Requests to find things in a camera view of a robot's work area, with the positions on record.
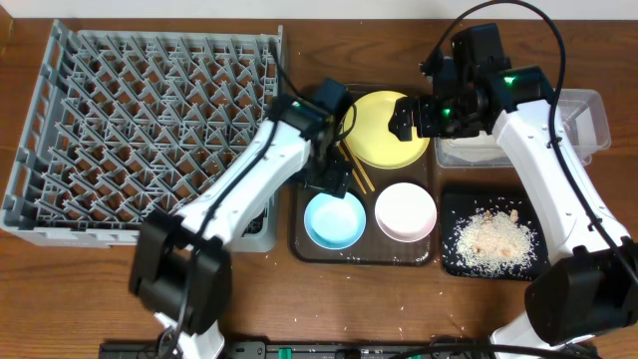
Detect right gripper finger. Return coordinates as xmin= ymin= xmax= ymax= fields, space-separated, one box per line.
xmin=394 ymin=97 xmax=415 ymax=118
xmin=388 ymin=117 xmax=413 ymax=142

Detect yellow plastic plate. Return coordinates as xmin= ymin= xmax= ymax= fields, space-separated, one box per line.
xmin=344 ymin=91 xmax=430 ymax=170

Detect white napkin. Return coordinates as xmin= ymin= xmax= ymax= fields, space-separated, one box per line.
xmin=443 ymin=133 xmax=504 ymax=163

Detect white bowl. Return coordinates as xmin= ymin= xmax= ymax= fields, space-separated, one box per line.
xmin=374 ymin=182 xmax=438 ymax=243

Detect rice and food scraps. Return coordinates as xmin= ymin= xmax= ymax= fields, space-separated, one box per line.
xmin=453 ymin=209 xmax=537 ymax=277

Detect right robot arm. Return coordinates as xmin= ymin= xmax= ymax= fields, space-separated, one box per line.
xmin=388 ymin=67 xmax=637 ymax=350

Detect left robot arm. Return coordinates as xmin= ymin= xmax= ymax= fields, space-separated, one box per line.
xmin=129 ymin=91 xmax=353 ymax=358

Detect black waste tray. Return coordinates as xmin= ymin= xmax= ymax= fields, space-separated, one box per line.
xmin=441 ymin=186 xmax=550 ymax=281

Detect clear plastic waste bin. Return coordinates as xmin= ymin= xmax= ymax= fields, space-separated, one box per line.
xmin=435 ymin=89 xmax=611 ymax=168

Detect grey plastic dishwasher rack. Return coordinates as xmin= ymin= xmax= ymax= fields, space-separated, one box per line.
xmin=1 ymin=21 xmax=284 ymax=247

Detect left wooden chopstick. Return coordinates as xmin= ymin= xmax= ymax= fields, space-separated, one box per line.
xmin=337 ymin=145 xmax=367 ymax=194

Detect wooden chopstick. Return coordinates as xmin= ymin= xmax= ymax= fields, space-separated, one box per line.
xmin=337 ymin=145 xmax=367 ymax=194
xmin=343 ymin=141 xmax=376 ymax=192

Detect right wooden chopstick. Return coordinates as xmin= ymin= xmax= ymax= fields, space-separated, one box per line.
xmin=343 ymin=141 xmax=376 ymax=192

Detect light blue bowl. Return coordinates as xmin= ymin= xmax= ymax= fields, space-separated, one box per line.
xmin=303 ymin=192 xmax=367 ymax=250

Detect dark brown serving tray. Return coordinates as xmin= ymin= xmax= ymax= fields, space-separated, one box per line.
xmin=290 ymin=86 xmax=438 ymax=266

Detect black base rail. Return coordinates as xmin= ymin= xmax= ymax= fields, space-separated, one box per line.
xmin=98 ymin=338 xmax=520 ymax=359

